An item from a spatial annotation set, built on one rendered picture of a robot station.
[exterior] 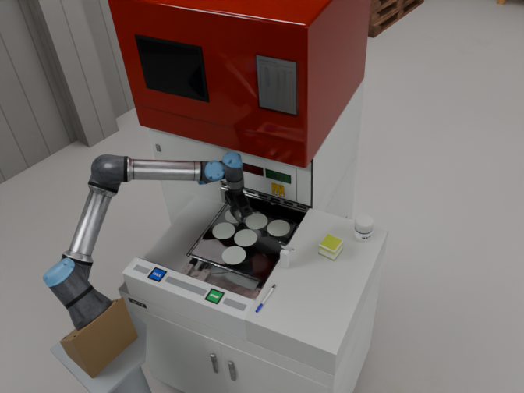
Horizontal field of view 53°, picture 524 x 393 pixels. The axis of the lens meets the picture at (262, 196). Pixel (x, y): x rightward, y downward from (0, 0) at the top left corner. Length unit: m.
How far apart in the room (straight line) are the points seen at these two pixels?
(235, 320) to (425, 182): 2.33
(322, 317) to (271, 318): 0.18
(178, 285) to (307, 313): 0.51
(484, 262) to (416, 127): 1.44
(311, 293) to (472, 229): 1.91
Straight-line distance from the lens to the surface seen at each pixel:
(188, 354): 2.43
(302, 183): 2.23
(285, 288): 2.02
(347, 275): 2.07
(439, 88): 5.06
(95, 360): 2.07
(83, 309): 1.97
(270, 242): 2.26
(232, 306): 2.00
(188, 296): 2.05
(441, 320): 3.21
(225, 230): 2.33
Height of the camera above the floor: 2.57
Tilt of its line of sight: 43 degrees down
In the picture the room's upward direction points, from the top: 4 degrees counter-clockwise
